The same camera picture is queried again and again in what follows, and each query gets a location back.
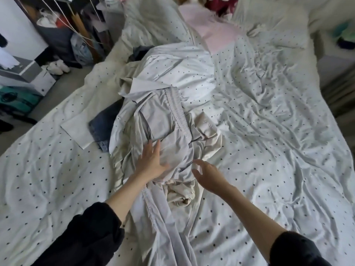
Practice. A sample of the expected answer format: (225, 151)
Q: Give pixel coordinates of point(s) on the person's right hand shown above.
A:
(213, 177)

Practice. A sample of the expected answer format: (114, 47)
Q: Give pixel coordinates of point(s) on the person's left hand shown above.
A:
(150, 163)

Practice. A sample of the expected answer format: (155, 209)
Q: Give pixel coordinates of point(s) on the blue denim jeans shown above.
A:
(105, 127)

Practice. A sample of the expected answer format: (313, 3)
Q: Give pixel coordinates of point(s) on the cream white jacket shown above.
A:
(83, 113)

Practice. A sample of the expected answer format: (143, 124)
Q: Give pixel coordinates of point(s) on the person's right forearm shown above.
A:
(252, 218)

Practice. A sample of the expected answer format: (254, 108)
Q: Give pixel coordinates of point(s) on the white dotted bed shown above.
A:
(288, 135)

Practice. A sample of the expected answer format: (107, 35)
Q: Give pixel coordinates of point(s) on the white shoe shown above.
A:
(54, 69)
(62, 64)

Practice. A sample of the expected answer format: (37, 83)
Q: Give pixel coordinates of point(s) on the blue patterned bag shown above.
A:
(82, 49)

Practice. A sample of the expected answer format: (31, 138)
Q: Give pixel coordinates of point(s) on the pale grey rolled blanket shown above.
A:
(155, 22)

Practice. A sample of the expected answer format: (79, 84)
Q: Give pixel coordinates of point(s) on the grey bedside cabinet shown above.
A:
(114, 25)

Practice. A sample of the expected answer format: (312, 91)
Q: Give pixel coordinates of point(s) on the teal green box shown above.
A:
(19, 99)

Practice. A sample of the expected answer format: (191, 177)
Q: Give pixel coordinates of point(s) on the black hanging trousers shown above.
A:
(5, 125)

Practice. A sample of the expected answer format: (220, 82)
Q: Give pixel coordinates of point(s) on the white cardboard box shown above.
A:
(27, 77)

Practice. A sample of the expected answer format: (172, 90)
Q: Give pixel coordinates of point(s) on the pink pillow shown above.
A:
(213, 27)

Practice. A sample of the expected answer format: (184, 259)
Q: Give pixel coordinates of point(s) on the dark blue bin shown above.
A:
(55, 41)

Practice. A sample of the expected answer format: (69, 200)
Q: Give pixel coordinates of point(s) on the white pillow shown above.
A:
(277, 25)

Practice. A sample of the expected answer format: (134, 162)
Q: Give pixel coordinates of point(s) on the beige plush toy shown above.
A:
(186, 0)

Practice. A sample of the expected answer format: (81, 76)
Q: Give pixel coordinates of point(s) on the white bedside cabinet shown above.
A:
(335, 55)

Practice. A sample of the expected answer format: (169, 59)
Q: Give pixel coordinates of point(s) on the dark red fabric item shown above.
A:
(222, 3)

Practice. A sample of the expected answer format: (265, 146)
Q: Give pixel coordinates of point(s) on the white hanging garment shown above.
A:
(8, 59)

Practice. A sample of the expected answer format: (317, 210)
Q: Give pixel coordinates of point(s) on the small black item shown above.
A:
(347, 44)

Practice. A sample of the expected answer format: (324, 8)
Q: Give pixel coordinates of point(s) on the white tufted headboard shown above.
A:
(327, 8)

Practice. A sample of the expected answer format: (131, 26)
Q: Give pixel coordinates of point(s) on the wooden post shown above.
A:
(83, 27)

